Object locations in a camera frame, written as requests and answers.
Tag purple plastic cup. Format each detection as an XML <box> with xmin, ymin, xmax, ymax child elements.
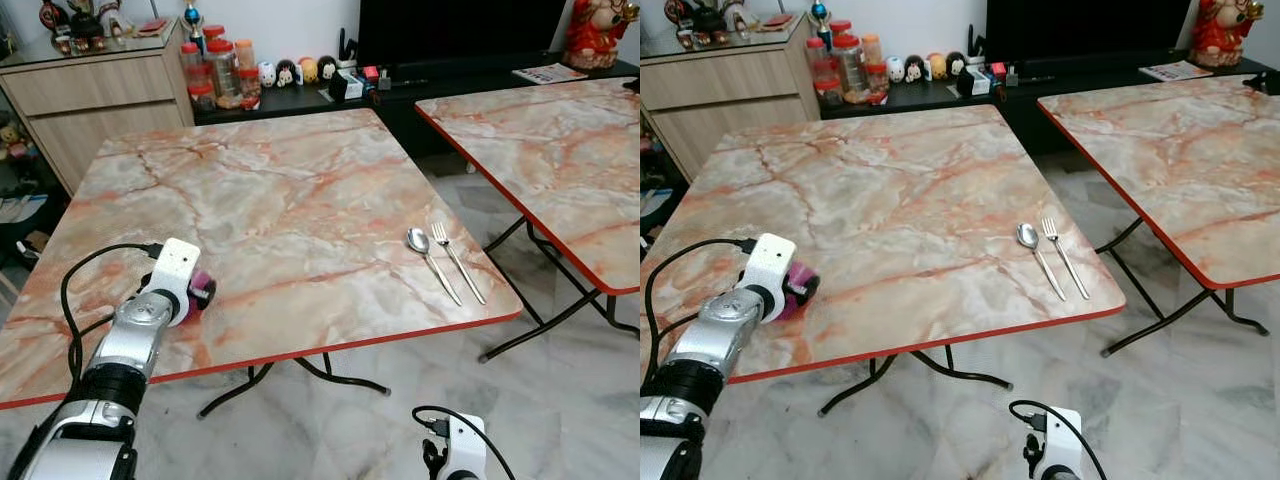
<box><xmin>183</xmin><ymin>268</ymin><xmax>218</xmax><ymax>324</ymax></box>
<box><xmin>782</xmin><ymin>262</ymin><xmax>822</xmax><ymax>321</ymax></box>

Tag light wood cabinet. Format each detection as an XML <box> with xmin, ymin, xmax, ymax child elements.
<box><xmin>640</xmin><ymin>15</ymin><xmax>823</xmax><ymax>181</ymax></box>
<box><xmin>0</xmin><ymin>20</ymin><xmax>196</xmax><ymax>196</ymax></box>

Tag black television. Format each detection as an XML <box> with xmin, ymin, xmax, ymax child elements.
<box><xmin>357</xmin><ymin>0</ymin><xmax>569</xmax><ymax>69</ymax></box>
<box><xmin>985</xmin><ymin>0</ymin><xmax>1196</xmax><ymax>66</ymax></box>

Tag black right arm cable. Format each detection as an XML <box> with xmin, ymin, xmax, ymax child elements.
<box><xmin>1008</xmin><ymin>399</ymin><xmax>1106</xmax><ymax>480</ymax></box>
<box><xmin>413</xmin><ymin>404</ymin><xmax>516</xmax><ymax>480</ymax></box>

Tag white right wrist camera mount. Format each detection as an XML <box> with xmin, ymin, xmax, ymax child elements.
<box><xmin>440</xmin><ymin>413</ymin><xmax>488</xmax><ymax>480</ymax></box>
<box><xmin>1037</xmin><ymin>407</ymin><xmax>1083</xmax><ymax>480</ymax></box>

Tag printed magazine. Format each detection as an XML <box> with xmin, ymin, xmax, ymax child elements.
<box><xmin>1138</xmin><ymin>60</ymin><xmax>1214</xmax><ymax>82</ymax></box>
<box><xmin>512</xmin><ymin>63</ymin><xmax>589</xmax><ymax>86</ymax></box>

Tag marble top folding table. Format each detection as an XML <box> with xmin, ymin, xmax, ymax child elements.
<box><xmin>640</xmin><ymin>102</ymin><xmax>1129</xmax><ymax>418</ymax></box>
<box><xmin>414</xmin><ymin>76</ymin><xmax>641</xmax><ymax>364</ymax></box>
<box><xmin>1037</xmin><ymin>73</ymin><xmax>1280</xmax><ymax>358</ymax></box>
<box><xmin>0</xmin><ymin>107</ymin><xmax>524</xmax><ymax>421</ymax></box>

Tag red laughing buddha statue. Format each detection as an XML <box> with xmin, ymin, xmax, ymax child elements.
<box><xmin>1190</xmin><ymin>0</ymin><xmax>1263</xmax><ymax>68</ymax></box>
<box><xmin>563</xmin><ymin>0</ymin><xmax>641</xmax><ymax>71</ymax></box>

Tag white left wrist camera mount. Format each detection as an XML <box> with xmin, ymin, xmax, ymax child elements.
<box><xmin>745</xmin><ymin>233</ymin><xmax>798</xmax><ymax>301</ymax></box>
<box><xmin>150</xmin><ymin>238</ymin><xmax>202</xmax><ymax>306</ymax></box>

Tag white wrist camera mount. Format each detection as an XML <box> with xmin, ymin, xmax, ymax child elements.
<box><xmin>440</xmin><ymin>413</ymin><xmax>488</xmax><ymax>480</ymax></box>
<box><xmin>150</xmin><ymin>238</ymin><xmax>202</xmax><ymax>306</ymax></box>
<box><xmin>1037</xmin><ymin>407</ymin><xmax>1083</xmax><ymax>480</ymax></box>
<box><xmin>745</xmin><ymin>233</ymin><xmax>798</xmax><ymax>301</ymax></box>

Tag black TV console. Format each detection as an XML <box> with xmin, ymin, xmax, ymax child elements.
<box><xmin>815</xmin><ymin>55</ymin><xmax>1280</xmax><ymax>156</ymax></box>
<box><xmin>190</xmin><ymin>58</ymin><xmax>641</xmax><ymax>159</ymax></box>

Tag steel fork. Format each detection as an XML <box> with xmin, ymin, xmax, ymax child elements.
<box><xmin>431</xmin><ymin>222</ymin><xmax>488</xmax><ymax>306</ymax></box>
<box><xmin>1040</xmin><ymin>217</ymin><xmax>1092</xmax><ymax>300</ymax></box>

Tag steel spoon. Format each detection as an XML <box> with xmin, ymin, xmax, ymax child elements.
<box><xmin>1016</xmin><ymin>222</ymin><xmax>1069</xmax><ymax>302</ymax></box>
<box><xmin>406</xmin><ymin>227</ymin><xmax>464</xmax><ymax>308</ymax></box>

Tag large clear jar red lid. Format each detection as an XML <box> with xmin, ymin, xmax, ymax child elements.
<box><xmin>833</xmin><ymin>33</ymin><xmax>867</xmax><ymax>96</ymax></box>
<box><xmin>205</xmin><ymin>38</ymin><xmax>239</xmax><ymax>99</ymax></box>

